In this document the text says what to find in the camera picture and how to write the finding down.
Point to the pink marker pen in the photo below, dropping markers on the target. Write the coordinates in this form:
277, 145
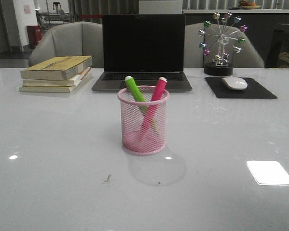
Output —
159, 90

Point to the green marker pen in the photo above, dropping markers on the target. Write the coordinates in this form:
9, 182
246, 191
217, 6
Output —
138, 97

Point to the pink mesh pen holder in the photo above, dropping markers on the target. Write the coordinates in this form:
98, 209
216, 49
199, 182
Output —
132, 118

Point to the grey open laptop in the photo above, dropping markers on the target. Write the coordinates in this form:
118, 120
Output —
146, 47

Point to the white middle book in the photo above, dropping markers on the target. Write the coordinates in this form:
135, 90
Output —
74, 81

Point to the ferris wheel desk ornament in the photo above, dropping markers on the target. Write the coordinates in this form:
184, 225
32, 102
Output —
220, 66

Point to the grey right armchair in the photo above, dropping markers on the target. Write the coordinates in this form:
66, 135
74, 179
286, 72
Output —
194, 58

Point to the grey armchair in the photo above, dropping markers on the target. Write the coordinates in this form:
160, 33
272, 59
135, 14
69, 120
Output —
73, 39
194, 58

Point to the white computer mouse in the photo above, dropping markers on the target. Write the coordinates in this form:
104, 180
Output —
234, 83

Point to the yellow top book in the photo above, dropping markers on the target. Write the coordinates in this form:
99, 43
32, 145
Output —
58, 68

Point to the yellow book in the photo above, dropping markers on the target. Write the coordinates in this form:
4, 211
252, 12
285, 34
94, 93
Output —
58, 68
54, 89

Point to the grey left armchair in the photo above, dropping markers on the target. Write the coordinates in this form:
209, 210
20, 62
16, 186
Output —
73, 39

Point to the yellow bottom book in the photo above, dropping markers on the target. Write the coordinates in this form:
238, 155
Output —
54, 89

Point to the black mouse pad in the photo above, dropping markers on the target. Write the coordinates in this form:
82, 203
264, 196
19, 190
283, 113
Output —
254, 90

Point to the red barrier belt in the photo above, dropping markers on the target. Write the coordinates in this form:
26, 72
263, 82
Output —
86, 16

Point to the metal cart in background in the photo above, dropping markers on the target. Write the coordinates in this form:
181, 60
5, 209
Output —
52, 12

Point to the fruit bowl on counter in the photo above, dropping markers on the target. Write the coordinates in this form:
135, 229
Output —
248, 5

